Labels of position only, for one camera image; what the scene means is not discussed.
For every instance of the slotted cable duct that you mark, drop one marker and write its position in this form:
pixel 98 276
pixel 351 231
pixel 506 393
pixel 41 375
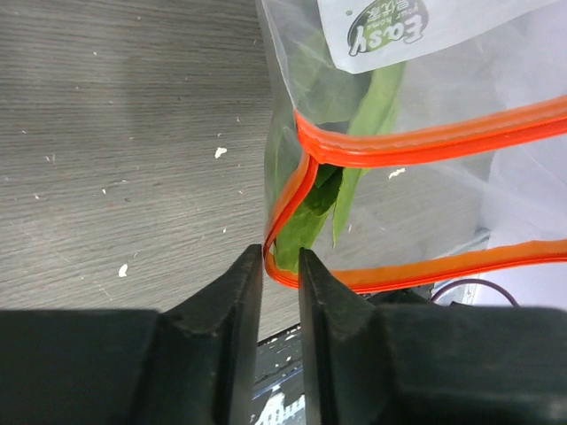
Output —
pixel 281 409

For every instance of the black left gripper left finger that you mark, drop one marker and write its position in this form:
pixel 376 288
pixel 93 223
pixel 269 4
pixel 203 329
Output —
pixel 200 368

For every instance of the clear zip bag orange zipper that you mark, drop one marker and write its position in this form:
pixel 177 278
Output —
pixel 472 177

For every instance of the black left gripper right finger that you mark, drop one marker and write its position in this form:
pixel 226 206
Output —
pixel 347 370

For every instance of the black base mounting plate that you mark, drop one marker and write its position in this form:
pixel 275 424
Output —
pixel 278 359

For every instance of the green toy lettuce leaf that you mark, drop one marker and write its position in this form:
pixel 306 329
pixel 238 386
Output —
pixel 301 194

